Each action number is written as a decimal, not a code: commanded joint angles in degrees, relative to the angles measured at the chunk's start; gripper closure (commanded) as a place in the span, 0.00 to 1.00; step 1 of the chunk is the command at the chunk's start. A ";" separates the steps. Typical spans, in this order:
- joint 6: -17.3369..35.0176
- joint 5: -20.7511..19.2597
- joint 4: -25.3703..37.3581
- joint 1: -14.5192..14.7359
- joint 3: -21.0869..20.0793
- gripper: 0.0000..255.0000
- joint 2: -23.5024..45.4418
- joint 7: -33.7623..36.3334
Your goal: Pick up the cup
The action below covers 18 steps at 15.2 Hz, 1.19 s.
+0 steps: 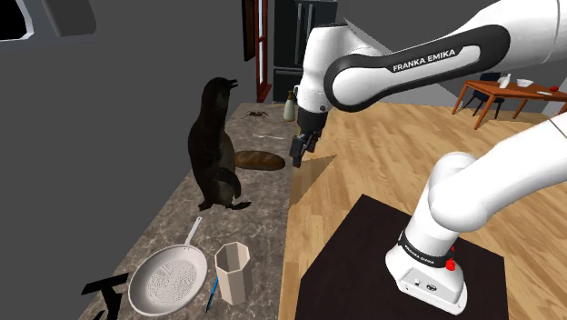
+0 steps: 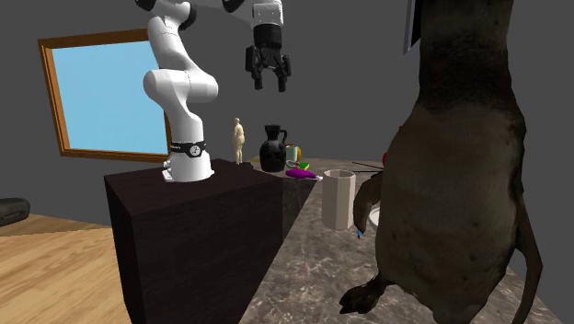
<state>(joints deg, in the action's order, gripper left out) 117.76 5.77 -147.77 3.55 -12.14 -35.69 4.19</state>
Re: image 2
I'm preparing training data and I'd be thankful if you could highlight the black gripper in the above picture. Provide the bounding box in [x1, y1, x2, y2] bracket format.
[244, 24, 293, 94]

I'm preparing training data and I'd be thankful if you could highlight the beige human figurine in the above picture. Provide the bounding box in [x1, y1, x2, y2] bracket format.
[231, 117, 247, 166]

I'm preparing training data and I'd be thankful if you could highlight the black jug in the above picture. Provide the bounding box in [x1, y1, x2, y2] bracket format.
[258, 123, 289, 174]

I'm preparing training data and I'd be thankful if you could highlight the purple elongated object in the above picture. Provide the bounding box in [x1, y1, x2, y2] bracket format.
[284, 168, 324, 182]

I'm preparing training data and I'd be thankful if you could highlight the beige octagonal cup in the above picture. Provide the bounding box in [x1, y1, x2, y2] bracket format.
[321, 168, 357, 232]

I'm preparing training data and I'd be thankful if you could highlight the wooden framed window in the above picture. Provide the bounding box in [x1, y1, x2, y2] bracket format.
[37, 28, 174, 165]

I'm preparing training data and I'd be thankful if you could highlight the white plate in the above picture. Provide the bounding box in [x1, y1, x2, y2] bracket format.
[368, 205, 382, 233]

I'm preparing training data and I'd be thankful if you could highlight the dark robot stand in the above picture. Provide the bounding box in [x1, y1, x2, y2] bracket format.
[103, 157, 285, 324]

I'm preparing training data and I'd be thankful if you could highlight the dark brown dog figure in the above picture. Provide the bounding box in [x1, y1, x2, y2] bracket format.
[338, 0, 545, 324]

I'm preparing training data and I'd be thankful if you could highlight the dark sofa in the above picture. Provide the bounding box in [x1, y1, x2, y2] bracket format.
[0, 196, 31, 227]

